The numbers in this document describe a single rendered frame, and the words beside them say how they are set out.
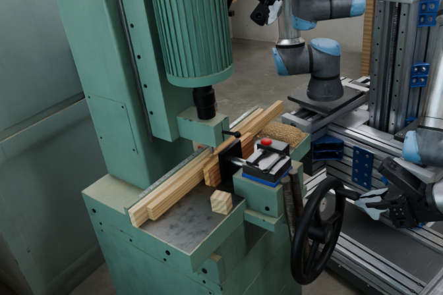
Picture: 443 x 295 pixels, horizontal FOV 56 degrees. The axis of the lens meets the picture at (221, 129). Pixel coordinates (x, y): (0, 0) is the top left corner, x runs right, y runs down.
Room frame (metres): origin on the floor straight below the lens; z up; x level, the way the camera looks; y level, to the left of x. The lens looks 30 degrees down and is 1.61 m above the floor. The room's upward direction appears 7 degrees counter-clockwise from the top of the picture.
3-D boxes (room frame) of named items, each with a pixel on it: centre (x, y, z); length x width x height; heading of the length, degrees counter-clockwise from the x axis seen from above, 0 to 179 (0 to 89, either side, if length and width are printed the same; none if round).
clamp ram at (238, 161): (0.95, -0.04, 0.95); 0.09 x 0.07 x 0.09; 139
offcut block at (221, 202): (0.83, 0.02, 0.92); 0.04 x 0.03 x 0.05; 60
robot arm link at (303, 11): (1.28, -0.32, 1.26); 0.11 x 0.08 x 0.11; 86
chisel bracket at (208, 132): (1.03, 0.05, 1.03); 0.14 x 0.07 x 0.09; 49
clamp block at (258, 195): (0.89, -0.11, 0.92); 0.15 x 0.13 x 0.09; 139
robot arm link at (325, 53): (1.57, -0.44, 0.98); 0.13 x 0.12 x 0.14; 86
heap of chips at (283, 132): (1.15, -0.19, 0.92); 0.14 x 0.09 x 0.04; 49
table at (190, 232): (0.95, -0.04, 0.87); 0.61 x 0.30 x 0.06; 139
